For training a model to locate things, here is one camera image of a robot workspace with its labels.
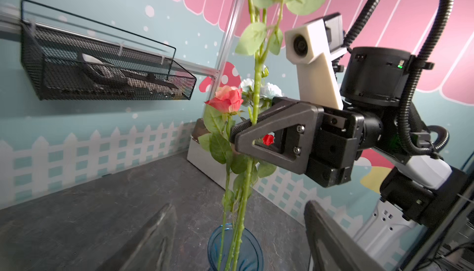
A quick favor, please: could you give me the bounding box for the black wire basket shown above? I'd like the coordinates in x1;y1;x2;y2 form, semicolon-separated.
20;0;197;101

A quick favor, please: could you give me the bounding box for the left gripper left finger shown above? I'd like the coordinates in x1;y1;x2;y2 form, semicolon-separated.
97;203;177;271

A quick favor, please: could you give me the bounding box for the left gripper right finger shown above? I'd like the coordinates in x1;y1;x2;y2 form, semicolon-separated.
304;201;383;271

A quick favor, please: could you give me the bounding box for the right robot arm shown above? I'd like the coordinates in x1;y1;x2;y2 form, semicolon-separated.
230;0;468;259

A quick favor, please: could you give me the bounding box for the brown lid storage box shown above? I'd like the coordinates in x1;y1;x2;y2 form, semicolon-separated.
187;118;226;188

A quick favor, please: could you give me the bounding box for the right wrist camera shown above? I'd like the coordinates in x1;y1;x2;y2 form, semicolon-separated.
285;13;347;110

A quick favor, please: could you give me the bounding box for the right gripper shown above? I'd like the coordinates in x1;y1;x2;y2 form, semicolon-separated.
230;97;383;188

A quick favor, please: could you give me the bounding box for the red rose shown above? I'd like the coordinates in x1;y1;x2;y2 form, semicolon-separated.
262;134;275;146

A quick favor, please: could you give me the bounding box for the white flower stem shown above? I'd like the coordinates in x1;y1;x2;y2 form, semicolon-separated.
239;78;283;111

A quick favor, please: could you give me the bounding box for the purple glass vase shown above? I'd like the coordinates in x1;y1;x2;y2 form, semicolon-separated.
207;223;265;271

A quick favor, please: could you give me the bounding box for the pale blue flower stem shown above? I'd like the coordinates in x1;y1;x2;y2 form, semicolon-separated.
221;0;334;271

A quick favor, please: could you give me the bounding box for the coral pink rose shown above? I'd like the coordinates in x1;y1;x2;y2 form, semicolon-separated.
198;86;253;271

